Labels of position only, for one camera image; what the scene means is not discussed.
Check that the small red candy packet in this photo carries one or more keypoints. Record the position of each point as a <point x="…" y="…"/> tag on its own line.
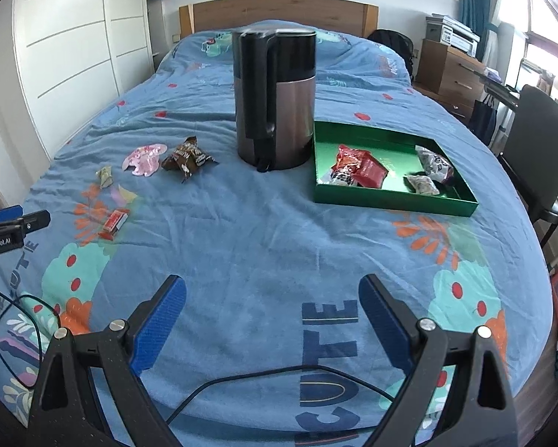
<point x="113" y="222"/>

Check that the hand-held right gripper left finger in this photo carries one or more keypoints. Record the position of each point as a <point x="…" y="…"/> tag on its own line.
<point x="160" y="326"/>

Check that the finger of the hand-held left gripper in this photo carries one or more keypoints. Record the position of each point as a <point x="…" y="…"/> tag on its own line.
<point x="37" y="221"/>
<point x="4" y="214"/>

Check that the black desk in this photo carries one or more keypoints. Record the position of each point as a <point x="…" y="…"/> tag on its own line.
<point x="497" y="86"/>

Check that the long red and white snack packet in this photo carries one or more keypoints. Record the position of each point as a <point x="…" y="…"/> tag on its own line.
<point x="337" y="178"/>

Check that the black office chair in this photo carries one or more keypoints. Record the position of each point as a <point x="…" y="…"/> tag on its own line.
<point x="534" y="144"/>

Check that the pink snack packet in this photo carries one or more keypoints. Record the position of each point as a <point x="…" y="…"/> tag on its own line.
<point x="144" y="160"/>

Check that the white printer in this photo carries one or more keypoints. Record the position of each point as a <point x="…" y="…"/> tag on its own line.
<point x="451" y="32"/>

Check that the wooden drawer cabinet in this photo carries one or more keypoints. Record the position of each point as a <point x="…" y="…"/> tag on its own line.
<point x="446" y="70"/>

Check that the green cardboard tray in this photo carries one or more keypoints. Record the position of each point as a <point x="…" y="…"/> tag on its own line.
<point x="376" y="202"/>

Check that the dark shopping bag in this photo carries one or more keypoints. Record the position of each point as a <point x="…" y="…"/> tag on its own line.
<point x="482" y="118"/>

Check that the brown chocolate snack packet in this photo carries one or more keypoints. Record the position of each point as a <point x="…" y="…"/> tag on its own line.
<point x="185" y="158"/>

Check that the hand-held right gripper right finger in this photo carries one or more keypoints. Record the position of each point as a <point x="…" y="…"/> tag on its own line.
<point x="383" y="323"/>

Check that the small green candy wrapper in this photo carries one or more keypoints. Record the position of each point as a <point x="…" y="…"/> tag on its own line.
<point x="105" y="178"/>

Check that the white wardrobe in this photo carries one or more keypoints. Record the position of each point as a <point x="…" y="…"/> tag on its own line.
<point x="74" y="32"/>

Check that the transparent snack packet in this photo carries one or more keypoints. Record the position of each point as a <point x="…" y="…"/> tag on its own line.
<point x="420" y="184"/>

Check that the wooden headboard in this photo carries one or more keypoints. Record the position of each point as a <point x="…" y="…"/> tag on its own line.
<point x="279" y="11"/>

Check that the black and bronze electric kettle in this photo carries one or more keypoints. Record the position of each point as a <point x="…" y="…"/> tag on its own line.
<point x="288" y="116"/>

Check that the black backpack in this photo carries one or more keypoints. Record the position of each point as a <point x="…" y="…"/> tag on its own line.
<point x="393" y="42"/>

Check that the dark red snack packet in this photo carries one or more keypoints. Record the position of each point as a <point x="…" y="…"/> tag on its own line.
<point x="365" y="167"/>

